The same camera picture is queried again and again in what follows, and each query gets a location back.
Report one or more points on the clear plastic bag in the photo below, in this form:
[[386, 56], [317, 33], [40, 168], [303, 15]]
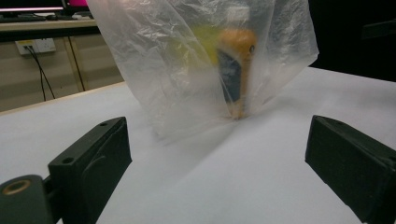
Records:
[[174, 68]]

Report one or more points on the computer monitor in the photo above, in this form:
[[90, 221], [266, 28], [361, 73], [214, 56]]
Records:
[[31, 6]]

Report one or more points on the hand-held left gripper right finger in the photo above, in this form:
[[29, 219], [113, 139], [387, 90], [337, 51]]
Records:
[[351, 168]]

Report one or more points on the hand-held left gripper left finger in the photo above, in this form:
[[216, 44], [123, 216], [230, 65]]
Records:
[[93, 165]]

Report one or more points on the black keyboard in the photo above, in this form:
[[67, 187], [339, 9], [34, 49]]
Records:
[[20, 18]]

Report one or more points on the white wall power socket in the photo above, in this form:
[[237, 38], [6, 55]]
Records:
[[35, 46]]

